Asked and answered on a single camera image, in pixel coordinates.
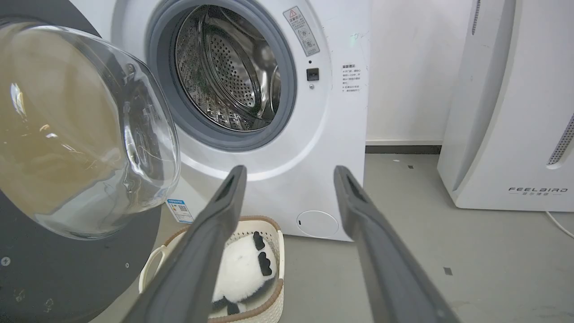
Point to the white Feelbird air purifier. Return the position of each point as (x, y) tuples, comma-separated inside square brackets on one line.
[(511, 103)]

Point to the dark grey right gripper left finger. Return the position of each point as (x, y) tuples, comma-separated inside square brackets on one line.
[(197, 264)]

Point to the cream plastic laundry basket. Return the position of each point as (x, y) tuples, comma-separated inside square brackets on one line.
[(273, 251)]

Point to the white front-load washing machine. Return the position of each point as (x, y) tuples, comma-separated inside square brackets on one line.
[(269, 103)]

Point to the washing machine door with glass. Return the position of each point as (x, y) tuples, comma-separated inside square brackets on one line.
[(67, 148)]

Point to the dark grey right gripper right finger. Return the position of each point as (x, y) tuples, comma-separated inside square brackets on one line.
[(390, 269)]

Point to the panda plush toy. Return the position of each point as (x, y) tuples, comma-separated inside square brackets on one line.
[(244, 271)]

